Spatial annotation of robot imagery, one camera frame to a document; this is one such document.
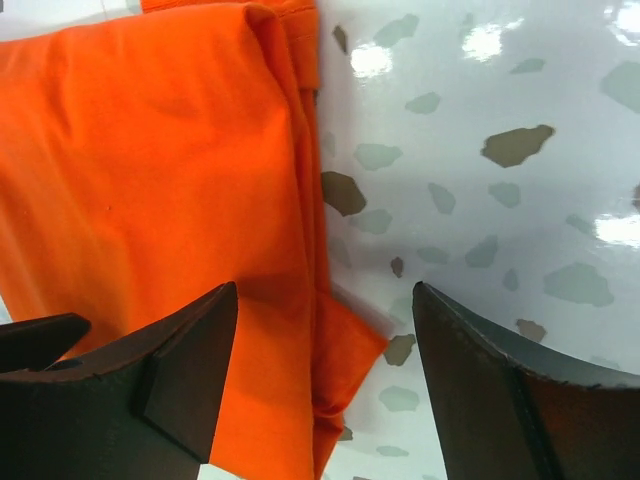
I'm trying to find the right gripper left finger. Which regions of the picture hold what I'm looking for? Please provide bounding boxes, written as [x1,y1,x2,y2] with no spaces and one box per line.
[1,283,238,479]

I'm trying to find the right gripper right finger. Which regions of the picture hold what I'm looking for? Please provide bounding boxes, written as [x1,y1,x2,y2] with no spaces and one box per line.
[412,282,639,480]

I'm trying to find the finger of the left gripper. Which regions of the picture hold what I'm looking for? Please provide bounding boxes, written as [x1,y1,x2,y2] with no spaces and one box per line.
[0,313,91,373]

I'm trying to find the orange t-shirt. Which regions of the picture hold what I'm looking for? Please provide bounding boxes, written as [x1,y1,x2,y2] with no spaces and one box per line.
[1,1,387,479]

